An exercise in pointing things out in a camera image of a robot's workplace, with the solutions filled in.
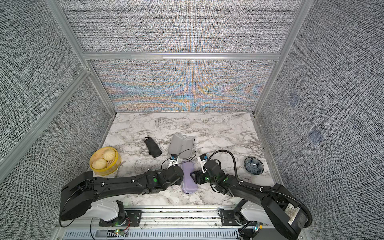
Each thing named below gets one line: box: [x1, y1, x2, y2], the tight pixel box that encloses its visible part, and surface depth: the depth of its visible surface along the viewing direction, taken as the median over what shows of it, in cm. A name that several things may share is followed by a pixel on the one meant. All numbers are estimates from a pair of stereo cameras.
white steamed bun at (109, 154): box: [103, 149, 116, 161], surface depth 92 cm
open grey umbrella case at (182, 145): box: [167, 134, 195, 160], surface depth 103 cm
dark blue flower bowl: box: [244, 157, 265, 175], surface depth 90 cm
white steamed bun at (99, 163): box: [92, 158, 107, 170], surface depth 88 cm
